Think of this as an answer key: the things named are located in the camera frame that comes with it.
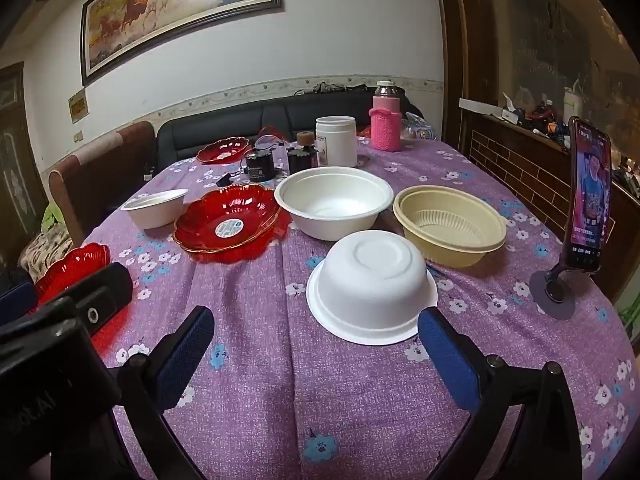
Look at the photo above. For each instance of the wall outlet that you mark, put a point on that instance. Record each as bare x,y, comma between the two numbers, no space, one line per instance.
78,136

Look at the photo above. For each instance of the gold-rimmed red plate with label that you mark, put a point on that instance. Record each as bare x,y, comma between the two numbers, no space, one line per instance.
200,230

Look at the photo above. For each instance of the wooden cabinet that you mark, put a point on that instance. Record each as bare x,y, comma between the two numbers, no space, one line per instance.
510,170

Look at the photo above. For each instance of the clear glass cup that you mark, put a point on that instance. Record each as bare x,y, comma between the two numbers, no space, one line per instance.
270,142

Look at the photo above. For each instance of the bottle in pink knitted sleeve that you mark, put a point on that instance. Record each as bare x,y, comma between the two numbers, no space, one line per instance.
386,127

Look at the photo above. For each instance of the small white paper bowl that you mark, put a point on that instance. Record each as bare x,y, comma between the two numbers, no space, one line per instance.
155,210

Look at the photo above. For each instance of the clear plastic bag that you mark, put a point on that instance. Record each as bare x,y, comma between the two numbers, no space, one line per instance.
420,130

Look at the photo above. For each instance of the grey phone stand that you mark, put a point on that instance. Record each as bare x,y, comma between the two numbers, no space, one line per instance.
555,300

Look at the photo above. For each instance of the wooden glass partition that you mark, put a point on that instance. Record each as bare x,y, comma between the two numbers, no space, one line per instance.
452,35

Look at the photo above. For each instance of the white flat box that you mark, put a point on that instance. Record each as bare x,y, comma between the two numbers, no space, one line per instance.
482,108

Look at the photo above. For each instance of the wooden glass-panel door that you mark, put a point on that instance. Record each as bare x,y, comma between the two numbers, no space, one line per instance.
15,160

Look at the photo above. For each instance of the black leather sofa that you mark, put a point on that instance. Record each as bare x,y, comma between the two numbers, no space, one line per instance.
210,130

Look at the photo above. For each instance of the yellow plastic bowl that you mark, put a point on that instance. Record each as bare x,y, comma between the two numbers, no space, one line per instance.
450,232

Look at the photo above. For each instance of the brown armchair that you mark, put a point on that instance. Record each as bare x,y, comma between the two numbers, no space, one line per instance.
100,175

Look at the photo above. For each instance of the plain red plastic plate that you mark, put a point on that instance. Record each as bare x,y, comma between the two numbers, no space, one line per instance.
75,266

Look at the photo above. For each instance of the medium white paper bowl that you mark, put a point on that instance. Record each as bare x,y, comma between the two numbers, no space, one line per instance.
372,292

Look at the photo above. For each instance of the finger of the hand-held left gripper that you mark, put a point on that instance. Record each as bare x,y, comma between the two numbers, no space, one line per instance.
107,290
17,302

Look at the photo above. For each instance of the black jar with cork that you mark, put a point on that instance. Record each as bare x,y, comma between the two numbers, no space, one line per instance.
301,160

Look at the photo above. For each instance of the assorted clutter pile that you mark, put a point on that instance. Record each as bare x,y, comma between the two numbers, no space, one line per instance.
542,115

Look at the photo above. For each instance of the large white paper bowl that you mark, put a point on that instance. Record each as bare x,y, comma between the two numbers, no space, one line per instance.
334,205

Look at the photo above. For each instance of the white plastic canister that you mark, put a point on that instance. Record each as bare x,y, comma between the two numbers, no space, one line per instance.
336,142

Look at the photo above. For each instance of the purple floral tablecloth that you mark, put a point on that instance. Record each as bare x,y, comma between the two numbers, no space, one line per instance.
350,385

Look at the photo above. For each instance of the smartphone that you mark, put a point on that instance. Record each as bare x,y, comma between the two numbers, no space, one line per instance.
590,200

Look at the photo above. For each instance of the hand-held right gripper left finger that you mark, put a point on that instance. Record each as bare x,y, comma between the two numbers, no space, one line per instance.
185,355

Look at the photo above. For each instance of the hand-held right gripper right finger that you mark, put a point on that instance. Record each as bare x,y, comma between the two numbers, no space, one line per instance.
450,365

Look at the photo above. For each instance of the framed horse painting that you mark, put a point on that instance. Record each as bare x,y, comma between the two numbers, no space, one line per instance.
175,5

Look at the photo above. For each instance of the small black charger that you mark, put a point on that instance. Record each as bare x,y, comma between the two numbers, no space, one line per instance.
225,178

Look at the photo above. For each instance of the small wall calendar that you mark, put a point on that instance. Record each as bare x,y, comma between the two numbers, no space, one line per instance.
77,105

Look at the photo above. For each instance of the patterned blanket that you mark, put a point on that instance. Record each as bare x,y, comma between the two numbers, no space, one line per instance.
42,250

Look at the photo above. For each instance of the green cloth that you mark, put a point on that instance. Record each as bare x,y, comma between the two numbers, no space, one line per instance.
50,215

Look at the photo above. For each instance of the red bag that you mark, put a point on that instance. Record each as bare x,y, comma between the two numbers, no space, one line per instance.
274,130

